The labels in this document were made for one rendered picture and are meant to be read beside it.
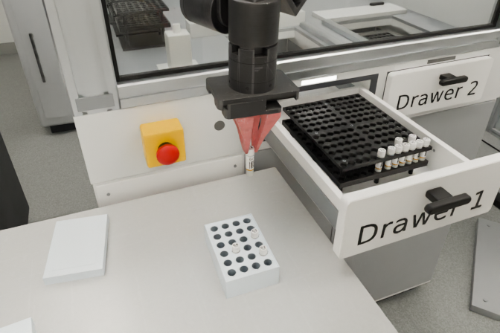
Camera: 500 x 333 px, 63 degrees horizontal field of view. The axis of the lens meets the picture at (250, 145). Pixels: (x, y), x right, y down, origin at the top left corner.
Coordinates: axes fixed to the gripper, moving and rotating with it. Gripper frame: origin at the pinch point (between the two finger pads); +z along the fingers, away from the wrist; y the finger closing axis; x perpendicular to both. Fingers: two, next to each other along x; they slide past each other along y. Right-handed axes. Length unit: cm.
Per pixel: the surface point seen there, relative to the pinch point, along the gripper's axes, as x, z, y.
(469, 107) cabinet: -27, 19, -69
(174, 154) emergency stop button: -16.1, 10.7, 8.2
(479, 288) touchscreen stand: -19, 94, -97
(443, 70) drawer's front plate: -24, 6, -54
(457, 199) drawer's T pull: 12.1, 6.1, -26.1
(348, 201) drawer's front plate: 9.1, 5.0, -10.7
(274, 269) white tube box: 6.6, 18.3, -2.1
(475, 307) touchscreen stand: -13, 94, -90
